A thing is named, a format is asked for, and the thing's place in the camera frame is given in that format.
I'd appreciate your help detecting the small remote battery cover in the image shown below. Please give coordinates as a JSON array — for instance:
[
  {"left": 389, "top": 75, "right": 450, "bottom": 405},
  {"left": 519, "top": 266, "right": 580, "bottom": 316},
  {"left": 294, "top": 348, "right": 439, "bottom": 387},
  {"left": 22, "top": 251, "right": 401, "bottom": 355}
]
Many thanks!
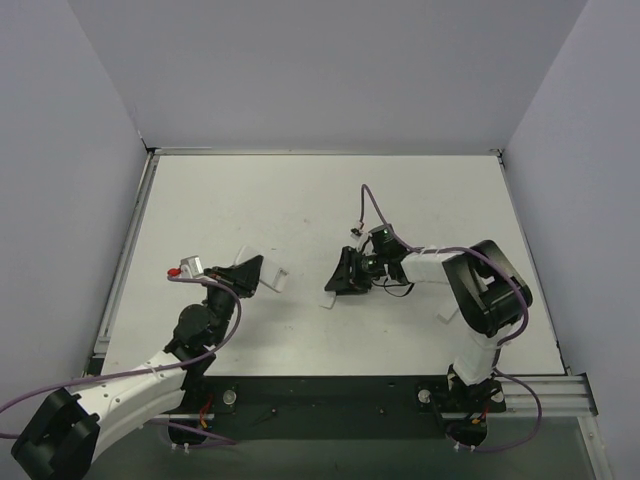
[{"left": 319, "top": 292, "right": 336, "bottom": 310}]

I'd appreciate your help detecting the small grey remote control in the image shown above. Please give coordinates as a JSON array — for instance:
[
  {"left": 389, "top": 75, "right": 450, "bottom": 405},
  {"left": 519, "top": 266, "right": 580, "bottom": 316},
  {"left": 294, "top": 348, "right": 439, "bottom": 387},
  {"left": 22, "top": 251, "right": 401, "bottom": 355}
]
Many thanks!
[{"left": 233, "top": 245, "right": 290, "bottom": 293}]

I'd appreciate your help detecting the long white remote control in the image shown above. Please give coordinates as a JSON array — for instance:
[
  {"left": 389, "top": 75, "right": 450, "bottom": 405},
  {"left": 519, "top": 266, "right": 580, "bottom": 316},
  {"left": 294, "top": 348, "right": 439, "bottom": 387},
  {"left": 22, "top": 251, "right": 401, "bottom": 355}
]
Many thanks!
[{"left": 435, "top": 303, "right": 460, "bottom": 325}]

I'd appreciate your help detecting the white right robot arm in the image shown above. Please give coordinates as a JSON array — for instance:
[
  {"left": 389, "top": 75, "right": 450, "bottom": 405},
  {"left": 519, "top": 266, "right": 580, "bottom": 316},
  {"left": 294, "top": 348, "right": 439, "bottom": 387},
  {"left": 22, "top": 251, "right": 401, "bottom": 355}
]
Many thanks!
[{"left": 324, "top": 225, "right": 533, "bottom": 388}]

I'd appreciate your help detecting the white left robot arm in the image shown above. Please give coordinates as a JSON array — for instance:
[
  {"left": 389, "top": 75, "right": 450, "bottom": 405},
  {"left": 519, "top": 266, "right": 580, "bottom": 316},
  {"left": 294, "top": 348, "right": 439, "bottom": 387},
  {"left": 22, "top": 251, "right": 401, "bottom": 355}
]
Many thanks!
[{"left": 11, "top": 254, "right": 264, "bottom": 479}]

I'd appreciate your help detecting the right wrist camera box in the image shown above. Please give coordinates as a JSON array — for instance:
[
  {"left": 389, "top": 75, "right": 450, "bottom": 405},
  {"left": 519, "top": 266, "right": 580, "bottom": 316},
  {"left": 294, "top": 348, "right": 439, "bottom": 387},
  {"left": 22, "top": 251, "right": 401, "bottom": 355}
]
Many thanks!
[{"left": 350, "top": 222, "right": 369, "bottom": 248}]

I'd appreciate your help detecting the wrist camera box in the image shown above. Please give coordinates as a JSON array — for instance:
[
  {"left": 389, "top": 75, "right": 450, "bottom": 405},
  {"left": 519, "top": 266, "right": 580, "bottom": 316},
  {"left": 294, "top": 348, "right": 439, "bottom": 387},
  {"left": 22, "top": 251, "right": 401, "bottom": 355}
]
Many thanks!
[
  {"left": 350, "top": 222, "right": 369, "bottom": 248},
  {"left": 167, "top": 255, "right": 204, "bottom": 280}
]

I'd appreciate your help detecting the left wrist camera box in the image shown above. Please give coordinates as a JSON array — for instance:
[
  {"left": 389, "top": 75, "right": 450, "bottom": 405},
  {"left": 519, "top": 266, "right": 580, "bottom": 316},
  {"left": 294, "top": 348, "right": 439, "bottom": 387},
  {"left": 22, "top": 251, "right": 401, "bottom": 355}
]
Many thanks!
[{"left": 167, "top": 255, "right": 204, "bottom": 280}]

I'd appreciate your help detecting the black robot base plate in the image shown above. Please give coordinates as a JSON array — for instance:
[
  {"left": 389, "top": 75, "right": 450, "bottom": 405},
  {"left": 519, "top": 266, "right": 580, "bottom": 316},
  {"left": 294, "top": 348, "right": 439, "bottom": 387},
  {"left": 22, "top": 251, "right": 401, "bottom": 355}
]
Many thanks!
[{"left": 82, "top": 367, "right": 509, "bottom": 449}]

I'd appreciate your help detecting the aluminium table edge rail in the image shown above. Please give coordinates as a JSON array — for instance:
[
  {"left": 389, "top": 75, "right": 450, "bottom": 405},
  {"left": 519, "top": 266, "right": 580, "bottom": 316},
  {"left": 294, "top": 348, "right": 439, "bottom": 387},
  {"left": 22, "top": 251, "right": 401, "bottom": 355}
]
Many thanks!
[{"left": 91, "top": 150, "right": 158, "bottom": 358}]

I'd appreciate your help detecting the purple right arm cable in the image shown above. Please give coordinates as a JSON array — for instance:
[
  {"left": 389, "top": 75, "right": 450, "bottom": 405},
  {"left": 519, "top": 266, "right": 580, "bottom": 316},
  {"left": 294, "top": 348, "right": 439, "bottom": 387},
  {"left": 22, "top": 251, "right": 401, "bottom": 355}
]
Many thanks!
[{"left": 359, "top": 184, "right": 544, "bottom": 454}]

